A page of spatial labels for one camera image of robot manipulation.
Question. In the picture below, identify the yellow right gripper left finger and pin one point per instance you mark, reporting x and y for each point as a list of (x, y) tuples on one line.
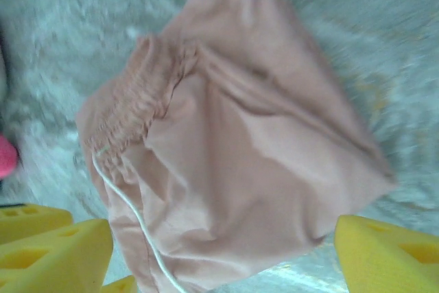
[(55, 262)]

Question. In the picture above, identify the plush doll pink striped shirt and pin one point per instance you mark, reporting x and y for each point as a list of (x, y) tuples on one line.
[(6, 159)]

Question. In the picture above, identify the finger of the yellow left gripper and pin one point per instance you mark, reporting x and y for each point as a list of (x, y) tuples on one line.
[(120, 287), (34, 219)]

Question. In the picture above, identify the pink shorts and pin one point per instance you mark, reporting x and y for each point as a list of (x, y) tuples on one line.
[(240, 135)]

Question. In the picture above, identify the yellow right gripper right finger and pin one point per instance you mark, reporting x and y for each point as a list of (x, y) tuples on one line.
[(394, 258)]

